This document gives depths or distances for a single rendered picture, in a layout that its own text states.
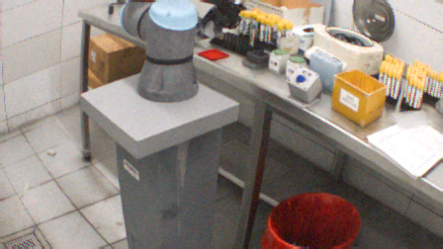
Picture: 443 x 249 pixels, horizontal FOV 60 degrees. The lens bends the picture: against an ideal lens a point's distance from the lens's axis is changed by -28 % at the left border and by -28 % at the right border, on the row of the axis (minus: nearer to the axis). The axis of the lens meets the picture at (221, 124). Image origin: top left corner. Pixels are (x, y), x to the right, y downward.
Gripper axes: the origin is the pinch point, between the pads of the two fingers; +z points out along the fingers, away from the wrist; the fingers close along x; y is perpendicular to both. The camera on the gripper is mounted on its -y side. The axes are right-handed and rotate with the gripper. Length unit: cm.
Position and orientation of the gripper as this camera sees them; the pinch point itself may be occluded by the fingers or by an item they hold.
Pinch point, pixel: (204, 33)
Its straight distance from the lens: 164.0
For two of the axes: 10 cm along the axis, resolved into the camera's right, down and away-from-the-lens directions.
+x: 7.2, -2.8, 6.3
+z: -4.1, 5.6, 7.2
